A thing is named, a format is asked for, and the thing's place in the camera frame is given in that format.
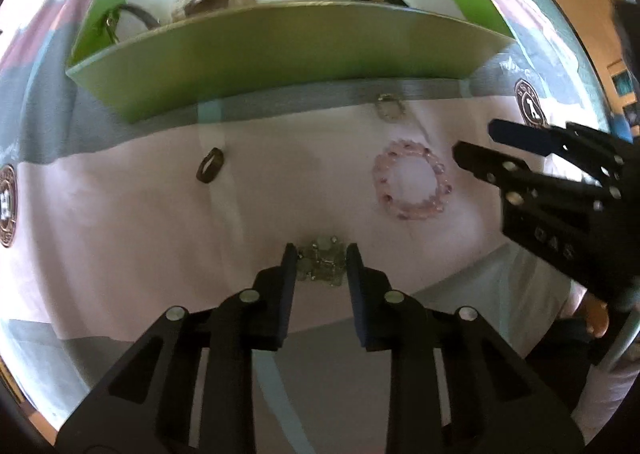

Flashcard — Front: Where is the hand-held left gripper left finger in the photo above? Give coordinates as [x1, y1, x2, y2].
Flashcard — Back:
[54, 243, 301, 454]

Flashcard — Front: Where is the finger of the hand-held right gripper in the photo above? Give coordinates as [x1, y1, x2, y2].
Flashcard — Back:
[452, 141, 621, 215]
[487, 118, 628, 175]

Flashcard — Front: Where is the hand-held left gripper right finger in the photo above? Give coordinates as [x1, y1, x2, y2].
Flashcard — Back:
[346, 243, 586, 454]

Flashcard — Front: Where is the pale clear bead bracelet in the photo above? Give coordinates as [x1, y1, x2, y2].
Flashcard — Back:
[295, 234, 351, 285]

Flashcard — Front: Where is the pink bead bracelet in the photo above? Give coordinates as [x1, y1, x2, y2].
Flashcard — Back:
[371, 140, 456, 222]

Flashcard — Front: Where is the green cardboard box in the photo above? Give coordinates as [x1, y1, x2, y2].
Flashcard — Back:
[65, 0, 518, 125]

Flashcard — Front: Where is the grey strap with gold clasp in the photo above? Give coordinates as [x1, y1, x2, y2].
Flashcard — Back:
[102, 4, 161, 44]

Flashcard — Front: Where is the person's right hand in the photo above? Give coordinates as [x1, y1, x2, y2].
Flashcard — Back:
[582, 293, 612, 337]

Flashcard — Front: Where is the person's white shirt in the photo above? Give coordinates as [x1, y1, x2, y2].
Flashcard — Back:
[500, 241, 640, 445]

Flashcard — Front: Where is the small silver ring brooch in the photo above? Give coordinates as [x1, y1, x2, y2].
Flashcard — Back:
[375, 94, 407, 122]

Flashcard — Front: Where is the dark finger ring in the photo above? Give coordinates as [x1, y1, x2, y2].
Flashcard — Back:
[196, 147, 224, 182]

